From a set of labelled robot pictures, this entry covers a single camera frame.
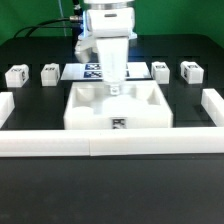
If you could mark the white sheet with markers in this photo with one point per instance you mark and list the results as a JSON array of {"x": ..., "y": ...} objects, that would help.
[{"x": 92, "y": 71}]

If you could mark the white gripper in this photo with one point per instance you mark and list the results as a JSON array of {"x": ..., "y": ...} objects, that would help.
[{"x": 113, "y": 55}]

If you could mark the white front fence bar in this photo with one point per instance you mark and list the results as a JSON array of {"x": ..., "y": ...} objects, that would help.
[{"x": 111, "y": 142}]

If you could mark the white left fence block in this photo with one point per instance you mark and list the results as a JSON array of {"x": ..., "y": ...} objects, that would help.
[{"x": 6, "y": 106}]

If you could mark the white fence block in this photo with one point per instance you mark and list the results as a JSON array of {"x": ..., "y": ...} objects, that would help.
[
  {"x": 213, "y": 104},
  {"x": 6, "y": 106}
]

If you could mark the white right fence block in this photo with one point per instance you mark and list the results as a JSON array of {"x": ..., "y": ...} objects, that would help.
[{"x": 213, "y": 104}]

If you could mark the white square tabletop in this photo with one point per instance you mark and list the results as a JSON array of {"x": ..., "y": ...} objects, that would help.
[{"x": 139, "y": 105}]

